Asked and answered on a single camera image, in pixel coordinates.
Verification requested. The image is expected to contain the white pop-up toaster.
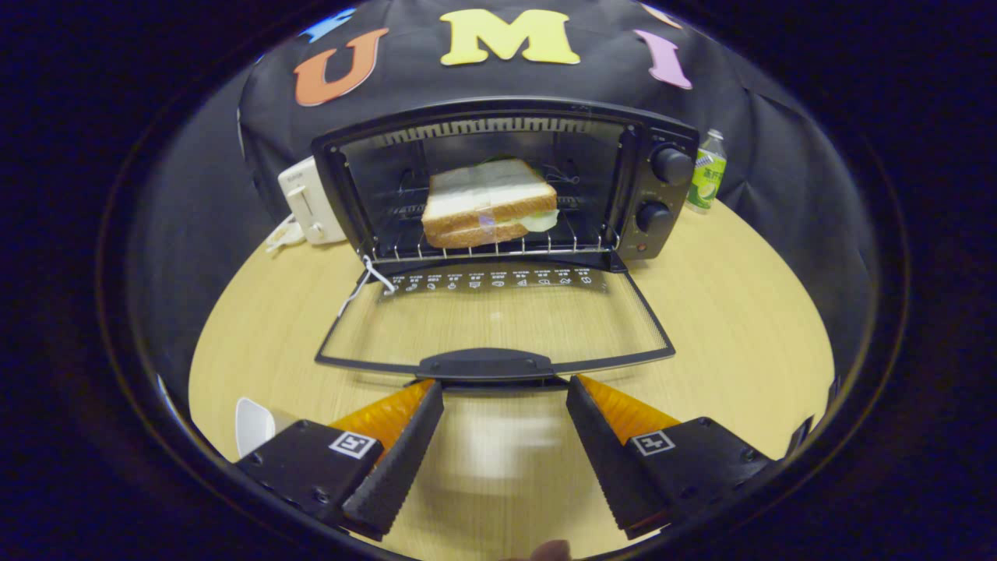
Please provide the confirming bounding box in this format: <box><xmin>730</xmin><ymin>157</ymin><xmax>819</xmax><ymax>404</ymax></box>
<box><xmin>277</xmin><ymin>156</ymin><xmax>347</xmax><ymax>246</ymax></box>

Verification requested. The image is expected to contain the black backdrop cloth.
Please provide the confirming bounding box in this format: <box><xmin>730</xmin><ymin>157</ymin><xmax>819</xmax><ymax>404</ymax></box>
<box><xmin>129</xmin><ymin>0</ymin><xmax>873</xmax><ymax>375</ymax></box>

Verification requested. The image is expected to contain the small white plate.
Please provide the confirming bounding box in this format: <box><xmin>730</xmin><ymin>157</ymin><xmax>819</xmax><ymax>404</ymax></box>
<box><xmin>236</xmin><ymin>397</ymin><xmax>297</xmax><ymax>459</ymax></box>

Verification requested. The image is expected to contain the white string tag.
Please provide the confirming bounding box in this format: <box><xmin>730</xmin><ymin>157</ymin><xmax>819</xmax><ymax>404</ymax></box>
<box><xmin>337</xmin><ymin>256</ymin><xmax>396</xmax><ymax>316</ymax></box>

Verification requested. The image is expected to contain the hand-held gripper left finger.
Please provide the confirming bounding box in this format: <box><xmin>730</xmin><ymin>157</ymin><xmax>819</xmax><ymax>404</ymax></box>
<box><xmin>236</xmin><ymin>379</ymin><xmax>446</xmax><ymax>541</ymax></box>

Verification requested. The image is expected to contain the black toaster oven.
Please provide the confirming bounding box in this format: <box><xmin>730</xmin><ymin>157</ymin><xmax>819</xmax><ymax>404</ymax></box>
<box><xmin>312</xmin><ymin>96</ymin><xmax>699</xmax><ymax>388</ymax></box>

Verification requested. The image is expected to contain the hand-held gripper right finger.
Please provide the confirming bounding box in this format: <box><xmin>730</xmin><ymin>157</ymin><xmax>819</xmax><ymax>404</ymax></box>
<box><xmin>565</xmin><ymin>375</ymin><xmax>774</xmax><ymax>541</ymax></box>

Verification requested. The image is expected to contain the green label drink bottle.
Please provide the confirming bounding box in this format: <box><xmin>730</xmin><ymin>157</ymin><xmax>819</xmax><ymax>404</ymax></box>
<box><xmin>685</xmin><ymin>129</ymin><xmax>727</xmax><ymax>214</ymax></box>

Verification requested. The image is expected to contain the lettuce sandwich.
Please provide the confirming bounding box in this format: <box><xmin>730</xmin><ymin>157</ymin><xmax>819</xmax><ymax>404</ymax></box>
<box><xmin>421</xmin><ymin>158</ymin><xmax>560</xmax><ymax>249</ymax></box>

